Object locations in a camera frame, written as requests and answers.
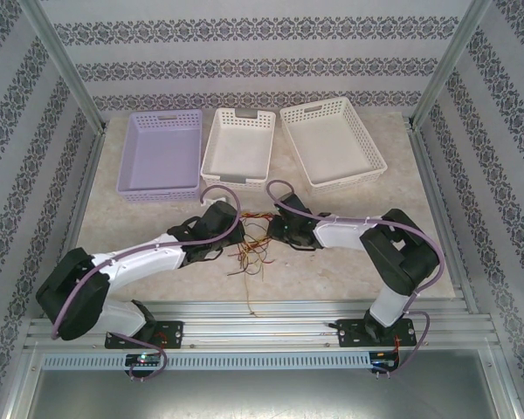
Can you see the purple perforated plastic basket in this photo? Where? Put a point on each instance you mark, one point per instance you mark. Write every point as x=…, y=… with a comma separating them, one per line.
x=157, y=153

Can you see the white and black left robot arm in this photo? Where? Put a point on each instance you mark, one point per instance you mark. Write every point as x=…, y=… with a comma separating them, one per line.
x=135, y=262

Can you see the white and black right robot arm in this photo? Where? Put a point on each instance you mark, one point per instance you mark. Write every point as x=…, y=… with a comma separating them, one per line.
x=340, y=233

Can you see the large white perforated basket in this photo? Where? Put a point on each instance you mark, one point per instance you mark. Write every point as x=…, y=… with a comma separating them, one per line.
x=332, y=144

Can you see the left controller circuit board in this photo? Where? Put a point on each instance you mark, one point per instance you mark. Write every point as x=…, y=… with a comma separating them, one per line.
x=142, y=360

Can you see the controller circuit board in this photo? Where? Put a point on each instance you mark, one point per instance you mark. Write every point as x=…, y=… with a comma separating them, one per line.
x=142, y=360
x=382, y=360

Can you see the right controller circuit board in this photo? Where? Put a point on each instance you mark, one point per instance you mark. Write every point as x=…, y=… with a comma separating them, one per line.
x=382, y=360

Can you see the grey metal sheet panel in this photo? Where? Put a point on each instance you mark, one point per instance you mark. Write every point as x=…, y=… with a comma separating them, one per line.
x=262, y=397

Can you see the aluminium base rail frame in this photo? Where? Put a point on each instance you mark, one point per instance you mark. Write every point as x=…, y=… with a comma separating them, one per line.
x=262, y=325

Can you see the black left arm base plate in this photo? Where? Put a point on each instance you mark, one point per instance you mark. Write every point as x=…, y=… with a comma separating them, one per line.
x=174, y=331

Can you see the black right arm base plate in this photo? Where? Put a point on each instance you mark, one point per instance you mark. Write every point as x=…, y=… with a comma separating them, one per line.
x=349, y=334

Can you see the aluminium side rail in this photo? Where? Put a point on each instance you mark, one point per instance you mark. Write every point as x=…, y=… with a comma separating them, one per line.
x=436, y=196
x=79, y=209

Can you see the aluminium corner post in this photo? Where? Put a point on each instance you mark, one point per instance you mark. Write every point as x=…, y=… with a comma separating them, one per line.
x=446, y=65
x=65, y=65

